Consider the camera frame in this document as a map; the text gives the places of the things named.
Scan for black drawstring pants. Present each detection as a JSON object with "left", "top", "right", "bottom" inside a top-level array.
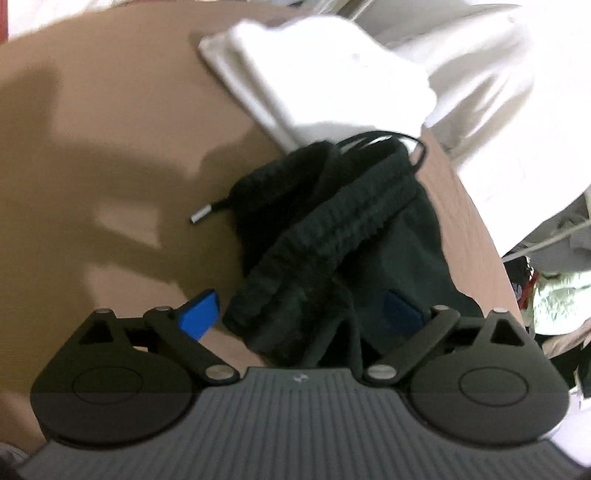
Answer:
[{"left": 189, "top": 130, "right": 485, "bottom": 370}]

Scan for white folded cloth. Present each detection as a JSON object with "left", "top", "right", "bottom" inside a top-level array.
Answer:
[{"left": 198, "top": 16, "right": 438, "bottom": 153}]

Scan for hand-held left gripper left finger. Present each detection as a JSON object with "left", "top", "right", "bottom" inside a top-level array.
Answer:
[{"left": 59, "top": 288, "right": 241, "bottom": 388}]

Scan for pile of dark clothes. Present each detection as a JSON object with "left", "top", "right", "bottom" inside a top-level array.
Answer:
[{"left": 503, "top": 256, "right": 541, "bottom": 324}]

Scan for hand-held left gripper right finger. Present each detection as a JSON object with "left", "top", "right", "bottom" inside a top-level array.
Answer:
[{"left": 362, "top": 290, "right": 541, "bottom": 387}]

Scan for beige garment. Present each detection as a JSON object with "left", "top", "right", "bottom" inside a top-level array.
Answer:
[{"left": 540, "top": 318, "right": 591, "bottom": 398}]

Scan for beige cord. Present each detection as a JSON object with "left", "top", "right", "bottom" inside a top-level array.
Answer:
[{"left": 502, "top": 217, "right": 591, "bottom": 264}]

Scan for light green jacket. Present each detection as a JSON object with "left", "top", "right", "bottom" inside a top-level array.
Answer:
[{"left": 533, "top": 270, "right": 591, "bottom": 335}]

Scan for cream draped cloth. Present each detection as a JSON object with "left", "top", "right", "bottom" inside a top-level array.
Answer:
[{"left": 360, "top": 4, "right": 591, "bottom": 252}]

